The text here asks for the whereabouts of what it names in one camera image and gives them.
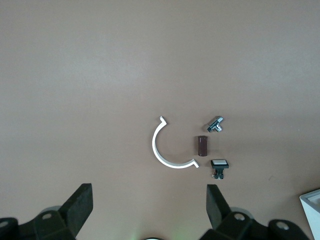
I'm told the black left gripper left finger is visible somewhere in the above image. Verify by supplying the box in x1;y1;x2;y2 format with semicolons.
34;183;94;240

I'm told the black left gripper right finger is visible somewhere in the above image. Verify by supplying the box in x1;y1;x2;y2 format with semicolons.
206;184;266;240

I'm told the white square push button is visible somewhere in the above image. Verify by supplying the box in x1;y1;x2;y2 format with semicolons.
209;159;231;181

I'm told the white drawer cabinet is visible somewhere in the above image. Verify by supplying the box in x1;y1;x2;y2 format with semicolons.
299;189;320;240

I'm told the dark brown ribbed block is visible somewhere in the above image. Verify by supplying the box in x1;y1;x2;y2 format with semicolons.
194;135;209;158

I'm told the silver metal tee fitting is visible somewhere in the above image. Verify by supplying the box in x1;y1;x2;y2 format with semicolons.
206;115;225;134

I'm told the white semicircular pipe clamp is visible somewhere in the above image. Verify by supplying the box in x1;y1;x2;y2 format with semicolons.
151;115;200;169

